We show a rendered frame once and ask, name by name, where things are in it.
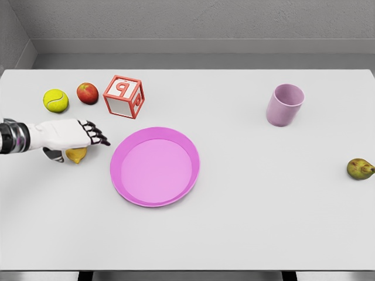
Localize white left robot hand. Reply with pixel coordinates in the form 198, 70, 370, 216
36, 118, 111, 163

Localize yellow lemon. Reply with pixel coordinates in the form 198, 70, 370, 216
64, 146, 88, 165

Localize pink plate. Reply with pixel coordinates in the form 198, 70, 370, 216
110, 126, 201, 208

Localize yellow-green tennis ball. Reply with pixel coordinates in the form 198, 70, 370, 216
43, 88, 70, 114

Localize red apple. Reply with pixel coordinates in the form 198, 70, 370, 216
76, 82, 99, 105

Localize red letter block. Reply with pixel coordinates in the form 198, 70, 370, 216
103, 74, 145, 119

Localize lilac cup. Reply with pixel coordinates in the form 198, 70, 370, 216
265, 83, 305, 128

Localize green-brown pear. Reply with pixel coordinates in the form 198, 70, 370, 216
346, 158, 375, 181

